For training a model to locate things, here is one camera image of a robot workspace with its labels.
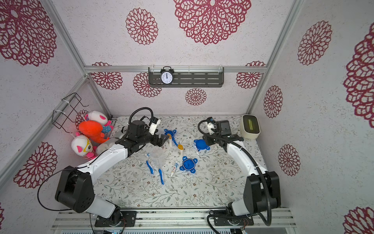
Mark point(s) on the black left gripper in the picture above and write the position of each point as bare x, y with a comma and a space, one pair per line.
161, 142

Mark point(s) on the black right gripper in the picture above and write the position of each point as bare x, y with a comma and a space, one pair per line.
212, 136

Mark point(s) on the clear plastic container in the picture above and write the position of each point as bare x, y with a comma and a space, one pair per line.
109, 143
157, 157

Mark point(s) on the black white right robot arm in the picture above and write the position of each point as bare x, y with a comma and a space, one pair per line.
262, 188

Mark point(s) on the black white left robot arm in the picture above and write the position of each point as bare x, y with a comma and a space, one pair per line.
75, 187

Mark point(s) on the blue lid right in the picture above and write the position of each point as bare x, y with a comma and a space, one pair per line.
201, 145

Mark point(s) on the cream box green window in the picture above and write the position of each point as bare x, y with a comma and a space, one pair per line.
249, 127

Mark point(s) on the blue toothbrush case back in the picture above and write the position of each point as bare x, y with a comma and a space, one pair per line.
174, 141

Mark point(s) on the blue lid front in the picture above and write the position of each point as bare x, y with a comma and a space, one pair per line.
188, 165

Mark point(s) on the red orange plush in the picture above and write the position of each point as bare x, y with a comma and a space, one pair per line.
93, 131

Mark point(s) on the small toothpaste tube front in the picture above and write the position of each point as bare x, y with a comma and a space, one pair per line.
175, 167

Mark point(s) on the white pink plush top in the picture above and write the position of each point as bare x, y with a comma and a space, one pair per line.
98, 117

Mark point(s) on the white plush yellow glasses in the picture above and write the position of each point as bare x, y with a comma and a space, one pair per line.
83, 147

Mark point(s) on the black alarm clock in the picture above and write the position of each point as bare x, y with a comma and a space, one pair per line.
167, 75

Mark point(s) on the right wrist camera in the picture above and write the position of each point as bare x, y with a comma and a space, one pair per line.
210, 123

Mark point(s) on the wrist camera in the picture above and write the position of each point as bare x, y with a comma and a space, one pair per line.
154, 122
210, 123

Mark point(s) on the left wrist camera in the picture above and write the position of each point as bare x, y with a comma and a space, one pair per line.
154, 122

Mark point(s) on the grey wall shelf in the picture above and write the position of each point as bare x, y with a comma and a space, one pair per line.
188, 78

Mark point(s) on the black wire basket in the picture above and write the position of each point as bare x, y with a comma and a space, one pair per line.
73, 111

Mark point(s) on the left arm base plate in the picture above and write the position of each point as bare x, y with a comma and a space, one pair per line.
118, 219

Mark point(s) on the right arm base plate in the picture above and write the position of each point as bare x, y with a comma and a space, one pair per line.
220, 218

